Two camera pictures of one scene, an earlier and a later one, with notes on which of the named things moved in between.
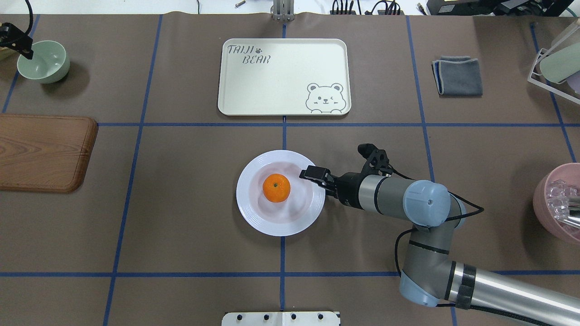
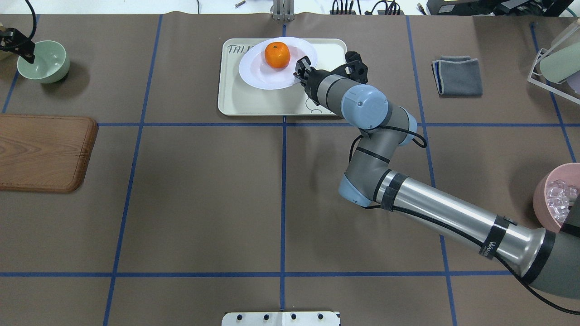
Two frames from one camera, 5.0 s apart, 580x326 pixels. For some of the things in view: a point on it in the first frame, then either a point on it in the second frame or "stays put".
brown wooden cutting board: [45, 153] stays put
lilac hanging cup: [574, 82] stays put
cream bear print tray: [289, 77] stays put
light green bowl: [50, 63] stays put
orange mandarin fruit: [276, 188] → [277, 55]
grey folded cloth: [457, 76] stays put
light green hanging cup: [561, 64] stays put
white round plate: [297, 212] → [255, 70]
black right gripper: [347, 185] → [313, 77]
